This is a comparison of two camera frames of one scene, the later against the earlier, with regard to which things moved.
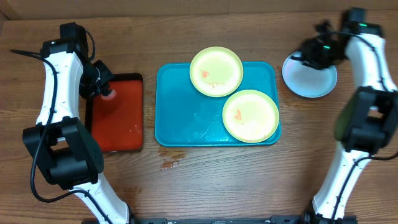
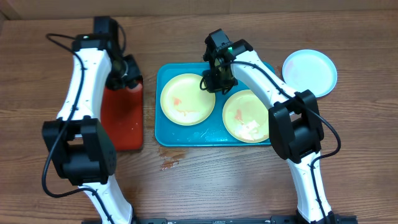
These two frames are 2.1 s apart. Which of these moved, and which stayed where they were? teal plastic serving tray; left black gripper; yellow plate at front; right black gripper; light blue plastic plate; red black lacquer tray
Moved: left black gripper; right black gripper
Stayed: teal plastic serving tray; light blue plastic plate; yellow plate at front; red black lacquer tray
